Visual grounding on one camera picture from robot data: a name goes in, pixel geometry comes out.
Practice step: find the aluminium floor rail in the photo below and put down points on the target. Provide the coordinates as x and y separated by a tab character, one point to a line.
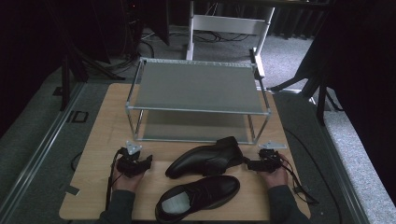
40	149
339	174

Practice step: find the grey metal shoe rack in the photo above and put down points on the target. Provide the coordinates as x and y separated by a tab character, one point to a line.
199	87

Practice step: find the small black floor bracket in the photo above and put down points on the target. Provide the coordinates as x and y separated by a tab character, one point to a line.
78	116

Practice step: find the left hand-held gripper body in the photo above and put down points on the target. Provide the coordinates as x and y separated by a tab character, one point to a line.
132	161

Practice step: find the black metal stand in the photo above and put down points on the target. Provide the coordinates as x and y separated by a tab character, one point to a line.
67	84
320	93

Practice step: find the person's right hand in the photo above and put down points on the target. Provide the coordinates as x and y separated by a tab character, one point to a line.
277	177

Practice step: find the grey tape strip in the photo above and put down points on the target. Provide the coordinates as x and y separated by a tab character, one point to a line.
72	190

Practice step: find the black leather shoe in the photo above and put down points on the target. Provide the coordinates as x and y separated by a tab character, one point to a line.
214	188
199	158

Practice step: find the white frame stand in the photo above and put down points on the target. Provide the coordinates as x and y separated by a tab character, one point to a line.
229	24

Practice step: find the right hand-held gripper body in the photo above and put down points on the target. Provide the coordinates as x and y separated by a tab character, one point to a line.
270	157

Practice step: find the person's left hand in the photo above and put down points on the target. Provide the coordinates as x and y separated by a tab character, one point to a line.
126	183

